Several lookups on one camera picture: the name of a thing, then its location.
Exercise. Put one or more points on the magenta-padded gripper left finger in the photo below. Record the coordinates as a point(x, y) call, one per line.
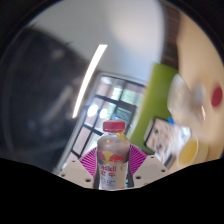
point(87, 163)

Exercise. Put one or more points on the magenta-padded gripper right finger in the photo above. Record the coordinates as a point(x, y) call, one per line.
point(137, 160)

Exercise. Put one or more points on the red-capped clear drink bottle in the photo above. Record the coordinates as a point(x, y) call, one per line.
point(112, 156)

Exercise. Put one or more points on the small blue-capped bottle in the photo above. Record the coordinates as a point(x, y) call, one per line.
point(171, 120)

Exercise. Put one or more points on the green upholstered bench backrest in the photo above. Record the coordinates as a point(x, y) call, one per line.
point(151, 106)

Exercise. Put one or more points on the white footed bowl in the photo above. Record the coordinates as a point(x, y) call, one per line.
point(181, 98)

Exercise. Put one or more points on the long curved linear ceiling light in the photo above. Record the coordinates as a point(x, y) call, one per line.
point(88, 80)

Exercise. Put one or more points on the flat round red coaster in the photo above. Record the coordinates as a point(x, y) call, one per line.
point(217, 96)

